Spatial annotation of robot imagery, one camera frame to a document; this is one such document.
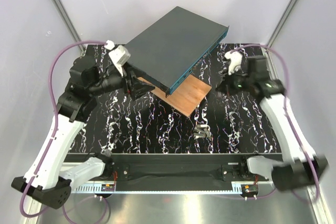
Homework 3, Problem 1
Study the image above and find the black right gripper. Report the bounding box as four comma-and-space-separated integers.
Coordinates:
216, 66, 254, 97

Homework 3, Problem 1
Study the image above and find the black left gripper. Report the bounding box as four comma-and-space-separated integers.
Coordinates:
89, 61, 156, 100

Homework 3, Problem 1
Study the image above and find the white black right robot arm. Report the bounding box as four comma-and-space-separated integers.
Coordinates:
216, 52, 328, 191

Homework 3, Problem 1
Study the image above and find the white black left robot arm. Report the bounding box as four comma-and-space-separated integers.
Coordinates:
11, 57, 155, 209

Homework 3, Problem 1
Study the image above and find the wooden board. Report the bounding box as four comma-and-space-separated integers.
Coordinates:
151, 75, 212, 117

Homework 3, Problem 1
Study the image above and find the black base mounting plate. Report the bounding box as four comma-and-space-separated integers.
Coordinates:
64, 153, 270, 192

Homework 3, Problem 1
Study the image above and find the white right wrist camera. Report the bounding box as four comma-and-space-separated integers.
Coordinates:
224, 51, 243, 76

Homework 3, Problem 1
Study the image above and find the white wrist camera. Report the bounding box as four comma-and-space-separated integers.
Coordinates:
224, 51, 243, 76
104, 40, 131, 77

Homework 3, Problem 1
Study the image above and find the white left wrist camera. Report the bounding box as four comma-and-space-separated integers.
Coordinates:
104, 40, 131, 77

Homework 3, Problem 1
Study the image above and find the dark grey network switch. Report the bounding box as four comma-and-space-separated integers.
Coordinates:
125, 6, 229, 95

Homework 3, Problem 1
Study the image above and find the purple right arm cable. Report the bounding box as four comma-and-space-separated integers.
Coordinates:
217, 44, 321, 202

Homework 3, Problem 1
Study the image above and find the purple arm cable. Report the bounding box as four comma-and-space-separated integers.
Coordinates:
19, 39, 113, 223
217, 44, 321, 202

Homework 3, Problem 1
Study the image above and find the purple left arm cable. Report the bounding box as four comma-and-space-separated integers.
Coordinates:
19, 39, 113, 223

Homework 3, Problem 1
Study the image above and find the left aluminium frame post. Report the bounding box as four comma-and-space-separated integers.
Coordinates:
51, 0, 81, 42

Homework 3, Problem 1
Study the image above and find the aluminium frame post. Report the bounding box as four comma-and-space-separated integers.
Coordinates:
51, 0, 81, 42
266, 0, 299, 47

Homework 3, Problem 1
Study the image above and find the right aluminium frame post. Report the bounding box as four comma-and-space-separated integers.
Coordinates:
266, 0, 299, 47

